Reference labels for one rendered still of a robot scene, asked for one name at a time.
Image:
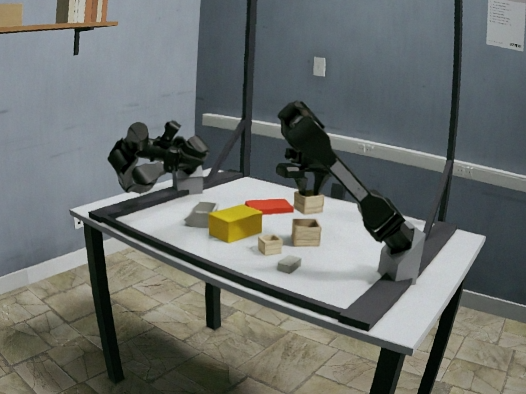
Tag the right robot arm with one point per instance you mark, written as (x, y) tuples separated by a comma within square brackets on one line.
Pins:
[(146, 175)]

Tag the red flat rectangular block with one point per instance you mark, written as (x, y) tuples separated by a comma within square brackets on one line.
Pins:
[(271, 206)]

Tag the white open box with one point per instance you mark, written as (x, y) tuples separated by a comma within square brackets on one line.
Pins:
[(200, 214)]

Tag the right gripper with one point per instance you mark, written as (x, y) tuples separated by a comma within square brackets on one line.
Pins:
[(181, 159)]

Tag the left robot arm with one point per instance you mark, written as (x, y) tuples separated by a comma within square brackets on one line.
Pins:
[(308, 138)]

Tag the yellow foam block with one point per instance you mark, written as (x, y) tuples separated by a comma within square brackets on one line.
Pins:
[(235, 223)]

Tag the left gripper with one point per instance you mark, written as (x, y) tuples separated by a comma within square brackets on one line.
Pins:
[(289, 170)]

